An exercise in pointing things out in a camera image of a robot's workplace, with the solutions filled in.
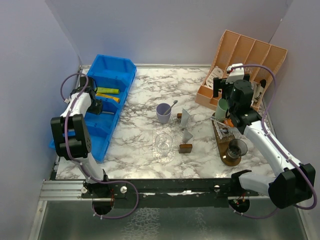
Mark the green plastic cup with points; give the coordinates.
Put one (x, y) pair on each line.
(221, 109)

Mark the clear square toothbrush holder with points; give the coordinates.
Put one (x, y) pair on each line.
(223, 135)

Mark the clear plastic cup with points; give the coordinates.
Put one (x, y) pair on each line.
(163, 145)

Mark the blue plastic bin organizer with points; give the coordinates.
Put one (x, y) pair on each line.
(108, 72)

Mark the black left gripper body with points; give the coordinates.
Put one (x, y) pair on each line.
(95, 107)

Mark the brown oval wooden tray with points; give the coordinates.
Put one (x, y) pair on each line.
(223, 145)

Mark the dark blue plastic cup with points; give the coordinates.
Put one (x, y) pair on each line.
(236, 149)

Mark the lilac plastic cup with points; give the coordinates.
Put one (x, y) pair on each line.
(160, 109)

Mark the white oval soap packet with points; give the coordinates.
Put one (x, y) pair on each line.
(215, 73)

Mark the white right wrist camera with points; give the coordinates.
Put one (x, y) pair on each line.
(235, 72)

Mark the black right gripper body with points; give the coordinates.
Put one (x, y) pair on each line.
(227, 90)

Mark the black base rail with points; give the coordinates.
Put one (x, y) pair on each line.
(165, 193)

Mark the peach compartment organizer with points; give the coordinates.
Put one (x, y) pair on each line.
(235, 48)

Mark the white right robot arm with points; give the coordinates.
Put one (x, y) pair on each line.
(293, 181)

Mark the brown lid clear box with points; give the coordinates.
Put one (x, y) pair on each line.
(179, 117)
(185, 148)

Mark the white toothpaste tube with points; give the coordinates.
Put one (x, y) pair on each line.
(234, 131)

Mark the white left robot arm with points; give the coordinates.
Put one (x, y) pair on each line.
(71, 137)

